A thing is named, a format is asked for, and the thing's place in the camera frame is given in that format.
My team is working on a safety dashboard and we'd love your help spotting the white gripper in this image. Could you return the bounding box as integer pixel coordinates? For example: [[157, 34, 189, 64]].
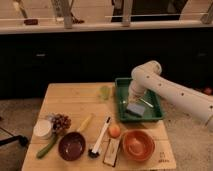
[[128, 80, 145, 102]]

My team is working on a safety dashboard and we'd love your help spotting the grey sponge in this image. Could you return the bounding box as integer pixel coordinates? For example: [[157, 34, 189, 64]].
[[126, 103, 145, 116]]

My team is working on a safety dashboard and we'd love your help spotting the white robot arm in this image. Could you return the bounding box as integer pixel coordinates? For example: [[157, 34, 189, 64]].
[[129, 60, 213, 132]]

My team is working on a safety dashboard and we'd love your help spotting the green plastic tray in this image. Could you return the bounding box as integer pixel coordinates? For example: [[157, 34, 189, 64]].
[[115, 78, 164, 122]]

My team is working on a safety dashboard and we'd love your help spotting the pale green cup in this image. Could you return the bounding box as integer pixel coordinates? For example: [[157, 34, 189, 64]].
[[99, 86, 110, 100]]

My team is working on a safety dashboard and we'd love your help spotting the orange fruit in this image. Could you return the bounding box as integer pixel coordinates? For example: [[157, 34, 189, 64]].
[[108, 124, 121, 138]]

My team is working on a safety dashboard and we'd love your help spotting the orange bowl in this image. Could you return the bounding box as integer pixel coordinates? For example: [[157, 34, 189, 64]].
[[122, 130, 155, 162]]

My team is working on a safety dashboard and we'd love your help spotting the yellow banana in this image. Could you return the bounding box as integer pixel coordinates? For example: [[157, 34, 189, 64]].
[[77, 114, 93, 132]]

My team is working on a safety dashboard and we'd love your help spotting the small cardboard box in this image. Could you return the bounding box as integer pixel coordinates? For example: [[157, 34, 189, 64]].
[[103, 138, 120, 167]]

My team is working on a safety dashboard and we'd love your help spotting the bunch of red grapes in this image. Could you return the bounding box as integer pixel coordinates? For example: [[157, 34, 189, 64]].
[[52, 114, 71, 134]]

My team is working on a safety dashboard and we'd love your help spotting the dark red bowl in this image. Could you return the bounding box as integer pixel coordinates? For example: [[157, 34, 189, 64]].
[[58, 132, 86, 161]]

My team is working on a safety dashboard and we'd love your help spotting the white round container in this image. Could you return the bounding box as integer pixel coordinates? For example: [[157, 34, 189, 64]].
[[33, 119, 52, 139]]

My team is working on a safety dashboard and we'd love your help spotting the green cucumber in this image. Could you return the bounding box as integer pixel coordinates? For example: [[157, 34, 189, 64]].
[[36, 134, 58, 159]]

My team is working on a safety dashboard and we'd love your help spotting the white handled dish brush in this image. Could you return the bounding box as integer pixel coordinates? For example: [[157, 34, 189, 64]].
[[88, 117, 111, 158]]

